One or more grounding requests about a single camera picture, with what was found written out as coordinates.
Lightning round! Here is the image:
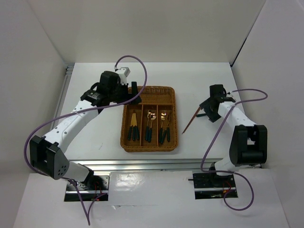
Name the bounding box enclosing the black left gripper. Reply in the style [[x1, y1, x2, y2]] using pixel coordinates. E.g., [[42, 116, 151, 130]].
[[108, 81, 141, 105]]

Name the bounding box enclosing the gold knife green handle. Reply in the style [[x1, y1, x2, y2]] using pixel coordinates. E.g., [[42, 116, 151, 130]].
[[127, 113, 135, 141], [131, 113, 136, 141]]

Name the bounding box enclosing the gold spoon pile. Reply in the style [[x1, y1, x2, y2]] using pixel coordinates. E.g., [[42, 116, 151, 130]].
[[159, 111, 167, 143]]

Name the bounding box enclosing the gold knife pile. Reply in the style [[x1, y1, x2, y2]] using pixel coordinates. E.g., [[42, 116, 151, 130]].
[[135, 118, 140, 140]]

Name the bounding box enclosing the gold fork green handle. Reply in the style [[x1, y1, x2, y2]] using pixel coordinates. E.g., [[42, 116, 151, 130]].
[[166, 114, 171, 142]]

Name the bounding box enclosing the gold fork pile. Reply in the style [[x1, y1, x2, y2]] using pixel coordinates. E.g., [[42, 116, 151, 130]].
[[161, 129, 167, 144]]

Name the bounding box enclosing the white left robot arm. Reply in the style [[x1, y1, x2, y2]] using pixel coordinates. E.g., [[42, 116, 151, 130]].
[[29, 67, 136, 190]]

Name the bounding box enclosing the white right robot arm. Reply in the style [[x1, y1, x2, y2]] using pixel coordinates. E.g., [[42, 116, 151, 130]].
[[193, 84, 267, 186]]

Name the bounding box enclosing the brown wicker cutlery tray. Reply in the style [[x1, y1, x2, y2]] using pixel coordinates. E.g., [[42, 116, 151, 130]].
[[120, 86, 178, 152]]

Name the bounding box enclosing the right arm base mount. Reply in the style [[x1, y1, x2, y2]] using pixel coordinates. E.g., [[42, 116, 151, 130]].
[[188, 173, 238, 200]]

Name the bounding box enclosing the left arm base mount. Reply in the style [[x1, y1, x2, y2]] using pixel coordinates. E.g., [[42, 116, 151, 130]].
[[64, 172, 110, 202]]

